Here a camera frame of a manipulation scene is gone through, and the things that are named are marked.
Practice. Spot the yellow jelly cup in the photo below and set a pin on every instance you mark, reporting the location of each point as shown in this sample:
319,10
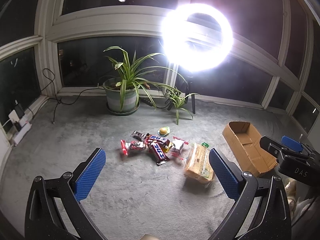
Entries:
164,131

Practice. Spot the large potted spider plant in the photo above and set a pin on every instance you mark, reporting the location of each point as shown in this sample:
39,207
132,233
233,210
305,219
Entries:
131,76

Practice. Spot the red clear dates packet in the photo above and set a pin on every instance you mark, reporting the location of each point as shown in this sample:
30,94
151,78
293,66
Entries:
128,147

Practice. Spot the black ring light tripod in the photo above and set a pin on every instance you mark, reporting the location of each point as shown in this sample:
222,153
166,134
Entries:
189,85

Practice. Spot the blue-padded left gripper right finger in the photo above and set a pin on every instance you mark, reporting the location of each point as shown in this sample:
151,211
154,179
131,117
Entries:
272,218

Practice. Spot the small spider plant offshoot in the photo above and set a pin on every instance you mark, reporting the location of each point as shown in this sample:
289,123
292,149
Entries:
178,101

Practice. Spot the open cardboard box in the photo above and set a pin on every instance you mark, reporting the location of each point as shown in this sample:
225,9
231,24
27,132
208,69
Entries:
243,139

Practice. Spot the Snickers bar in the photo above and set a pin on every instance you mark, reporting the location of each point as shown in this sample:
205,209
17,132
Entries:
160,156
155,138

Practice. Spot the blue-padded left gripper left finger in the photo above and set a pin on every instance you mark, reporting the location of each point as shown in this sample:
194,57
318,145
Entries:
42,217

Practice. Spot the white power strip with chargers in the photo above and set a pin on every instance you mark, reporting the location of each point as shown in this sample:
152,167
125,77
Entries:
20,124

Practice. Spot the red clear snack packet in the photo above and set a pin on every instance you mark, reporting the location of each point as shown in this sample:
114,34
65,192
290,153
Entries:
177,147

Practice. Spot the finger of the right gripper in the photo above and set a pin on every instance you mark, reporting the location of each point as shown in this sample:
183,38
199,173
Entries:
268,142
292,144

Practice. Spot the bagged bread loaf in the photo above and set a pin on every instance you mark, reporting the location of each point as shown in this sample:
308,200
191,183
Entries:
197,166

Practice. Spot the bright ring light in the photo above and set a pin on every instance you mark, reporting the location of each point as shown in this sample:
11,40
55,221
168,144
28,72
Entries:
193,46

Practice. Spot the black inline cable switch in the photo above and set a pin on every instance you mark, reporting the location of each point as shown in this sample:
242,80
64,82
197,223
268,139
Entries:
146,101

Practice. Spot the dark brown chocolate packet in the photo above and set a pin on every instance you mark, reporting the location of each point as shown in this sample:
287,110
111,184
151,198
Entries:
139,136

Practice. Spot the white knit gloved right hand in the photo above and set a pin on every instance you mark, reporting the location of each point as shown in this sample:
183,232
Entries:
295,205

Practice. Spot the yellow candy wrapper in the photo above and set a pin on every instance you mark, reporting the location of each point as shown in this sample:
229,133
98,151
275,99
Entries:
167,146

